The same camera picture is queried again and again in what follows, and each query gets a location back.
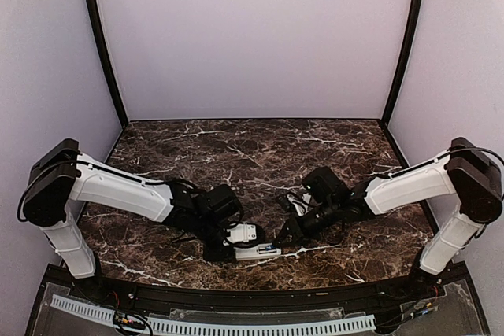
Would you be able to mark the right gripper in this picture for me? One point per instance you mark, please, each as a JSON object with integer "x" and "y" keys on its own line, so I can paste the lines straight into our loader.
{"x": 297, "y": 230}

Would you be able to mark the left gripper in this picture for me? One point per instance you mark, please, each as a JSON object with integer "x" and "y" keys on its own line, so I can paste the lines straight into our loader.
{"x": 212, "y": 256}

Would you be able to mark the white remote control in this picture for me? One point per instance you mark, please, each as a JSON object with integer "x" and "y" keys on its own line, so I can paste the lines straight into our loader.
{"x": 256, "y": 253}

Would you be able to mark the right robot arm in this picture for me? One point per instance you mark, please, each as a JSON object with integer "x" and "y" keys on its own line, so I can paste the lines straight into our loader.
{"x": 471, "y": 173}

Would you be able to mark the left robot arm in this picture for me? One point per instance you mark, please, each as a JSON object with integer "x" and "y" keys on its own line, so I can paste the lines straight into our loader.
{"x": 66, "y": 174}

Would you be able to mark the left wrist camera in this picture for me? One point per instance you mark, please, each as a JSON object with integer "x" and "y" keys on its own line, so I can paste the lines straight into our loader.
{"x": 244, "y": 235}

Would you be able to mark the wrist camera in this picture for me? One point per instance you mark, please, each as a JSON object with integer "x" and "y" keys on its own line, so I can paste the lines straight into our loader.
{"x": 298, "y": 204}
{"x": 244, "y": 235}

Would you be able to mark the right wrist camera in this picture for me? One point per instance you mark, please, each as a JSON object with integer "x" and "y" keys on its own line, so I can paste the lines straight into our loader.
{"x": 298, "y": 204}

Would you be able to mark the black front rail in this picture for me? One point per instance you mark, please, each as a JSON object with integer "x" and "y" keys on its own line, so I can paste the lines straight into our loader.
{"x": 140, "y": 297}

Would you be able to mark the white slotted cable duct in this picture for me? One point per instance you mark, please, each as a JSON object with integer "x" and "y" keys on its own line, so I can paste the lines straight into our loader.
{"x": 156, "y": 325}

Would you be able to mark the right black frame post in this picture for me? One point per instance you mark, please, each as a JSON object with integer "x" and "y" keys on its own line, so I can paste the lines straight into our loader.
{"x": 403, "y": 59}

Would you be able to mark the black frame post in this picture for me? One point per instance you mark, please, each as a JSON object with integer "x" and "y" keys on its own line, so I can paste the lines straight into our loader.
{"x": 105, "y": 61}
{"x": 403, "y": 59}

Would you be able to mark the left black frame post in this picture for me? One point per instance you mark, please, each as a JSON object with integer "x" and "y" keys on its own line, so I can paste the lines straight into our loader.
{"x": 105, "y": 61}

